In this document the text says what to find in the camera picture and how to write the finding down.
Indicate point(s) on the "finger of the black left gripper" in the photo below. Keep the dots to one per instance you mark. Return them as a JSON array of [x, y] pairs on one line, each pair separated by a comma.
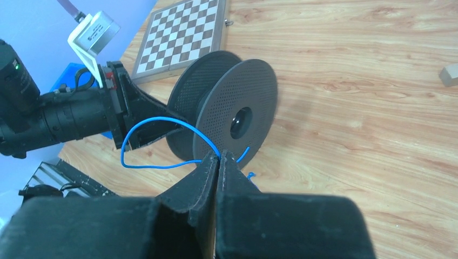
[[153, 131], [139, 104]]

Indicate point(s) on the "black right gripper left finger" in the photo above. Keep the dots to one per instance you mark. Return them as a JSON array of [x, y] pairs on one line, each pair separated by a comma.
[[179, 223]]

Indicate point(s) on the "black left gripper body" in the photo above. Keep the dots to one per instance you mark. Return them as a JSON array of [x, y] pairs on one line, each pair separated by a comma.
[[114, 114]]

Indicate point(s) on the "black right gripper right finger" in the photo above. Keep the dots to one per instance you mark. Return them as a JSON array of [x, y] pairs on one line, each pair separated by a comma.
[[253, 224]]

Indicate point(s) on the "black perforated cable spool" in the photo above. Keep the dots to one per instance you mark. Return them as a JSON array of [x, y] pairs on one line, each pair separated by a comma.
[[231, 101]]

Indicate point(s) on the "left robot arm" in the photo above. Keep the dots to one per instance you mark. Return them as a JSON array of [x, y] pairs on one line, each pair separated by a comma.
[[31, 120]]

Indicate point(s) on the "blue plastic bin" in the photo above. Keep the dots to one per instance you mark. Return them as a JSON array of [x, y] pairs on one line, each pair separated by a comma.
[[68, 76]]

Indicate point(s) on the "wooden chessboard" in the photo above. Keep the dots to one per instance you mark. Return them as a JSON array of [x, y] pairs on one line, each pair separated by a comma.
[[179, 34]]

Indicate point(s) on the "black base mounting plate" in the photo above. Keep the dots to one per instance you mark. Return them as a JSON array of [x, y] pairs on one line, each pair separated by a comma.
[[62, 180]]

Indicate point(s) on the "small wooden block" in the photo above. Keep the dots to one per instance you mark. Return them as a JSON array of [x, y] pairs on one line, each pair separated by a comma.
[[448, 75]]

